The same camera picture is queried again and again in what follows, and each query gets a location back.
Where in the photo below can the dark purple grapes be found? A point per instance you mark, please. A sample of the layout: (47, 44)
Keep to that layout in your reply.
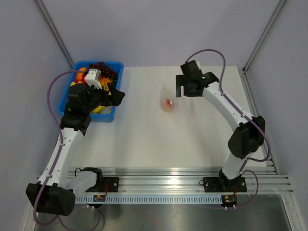
(106, 71)

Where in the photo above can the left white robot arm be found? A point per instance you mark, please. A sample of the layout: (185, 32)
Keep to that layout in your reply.
(53, 193)

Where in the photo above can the blue plastic bin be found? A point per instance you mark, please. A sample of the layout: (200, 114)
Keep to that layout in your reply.
(118, 67)

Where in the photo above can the small circuit board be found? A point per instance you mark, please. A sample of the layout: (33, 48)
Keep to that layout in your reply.
(229, 200)
(99, 198)

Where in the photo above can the aluminium rail frame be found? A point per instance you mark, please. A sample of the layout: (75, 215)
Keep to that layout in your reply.
(181, 186)

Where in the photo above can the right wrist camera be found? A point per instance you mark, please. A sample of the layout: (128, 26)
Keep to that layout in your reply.
(198, 64)

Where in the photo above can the right small circuit board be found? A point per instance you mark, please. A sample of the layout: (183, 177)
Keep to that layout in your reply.
(229, 200)

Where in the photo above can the right yellow banana bunch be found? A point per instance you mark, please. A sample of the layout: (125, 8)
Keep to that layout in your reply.
(102, 110)

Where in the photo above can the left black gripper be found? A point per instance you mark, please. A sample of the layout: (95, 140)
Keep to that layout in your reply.
(116, 96)

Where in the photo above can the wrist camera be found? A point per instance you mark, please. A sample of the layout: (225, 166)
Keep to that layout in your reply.
(198, 64)
(92, 78)

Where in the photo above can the clear zip top bag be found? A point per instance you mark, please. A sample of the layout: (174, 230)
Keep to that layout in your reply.
(166, 93)

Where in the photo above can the orange peach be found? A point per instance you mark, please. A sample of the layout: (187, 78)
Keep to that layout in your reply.
(167, 105)

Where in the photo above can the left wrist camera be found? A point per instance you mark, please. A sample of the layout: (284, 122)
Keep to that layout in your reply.
(92, 78)

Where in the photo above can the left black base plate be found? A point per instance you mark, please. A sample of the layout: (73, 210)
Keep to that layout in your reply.
(110, 184)

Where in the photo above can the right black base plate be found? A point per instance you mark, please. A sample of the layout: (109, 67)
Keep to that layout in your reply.
(215, 184)

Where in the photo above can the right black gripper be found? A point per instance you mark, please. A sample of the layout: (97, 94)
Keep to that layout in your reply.
(181, 81)

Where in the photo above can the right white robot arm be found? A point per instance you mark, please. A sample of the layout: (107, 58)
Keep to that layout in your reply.
(248, 130)

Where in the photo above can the spiky orange fruit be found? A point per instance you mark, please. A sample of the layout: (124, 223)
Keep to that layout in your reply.
(104, 82)

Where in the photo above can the orange mango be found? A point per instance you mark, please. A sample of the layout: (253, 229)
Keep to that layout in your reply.
(80, 76)

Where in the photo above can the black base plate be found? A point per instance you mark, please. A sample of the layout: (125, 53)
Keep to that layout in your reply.
(110, 184)
(215, 184)

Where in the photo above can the left small circuit board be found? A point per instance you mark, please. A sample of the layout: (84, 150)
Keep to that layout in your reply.
(99, 198)

